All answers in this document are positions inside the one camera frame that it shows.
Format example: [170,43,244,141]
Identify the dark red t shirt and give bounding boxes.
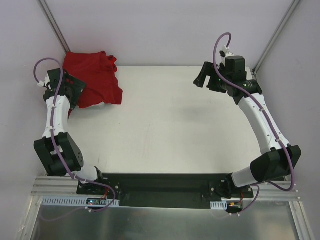
[63,51,123,109]

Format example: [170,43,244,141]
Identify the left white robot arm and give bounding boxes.
[33,68,106,195]

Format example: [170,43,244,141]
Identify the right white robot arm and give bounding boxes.
[193,56,302,199]

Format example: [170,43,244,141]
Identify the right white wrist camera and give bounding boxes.
[219,45,234,59]

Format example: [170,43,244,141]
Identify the aluminium rail frame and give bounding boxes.
[30,176,302,202]

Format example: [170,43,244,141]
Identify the left grey cable duct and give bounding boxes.
[42,196,120,208]

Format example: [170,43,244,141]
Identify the grey cable duct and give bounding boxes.
[210,200,228,211]
[42,196,120,208]

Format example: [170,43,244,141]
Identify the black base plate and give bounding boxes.
[76,173,254,209]

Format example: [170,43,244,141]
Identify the right grey cable duct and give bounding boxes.
[210,200,228,211]

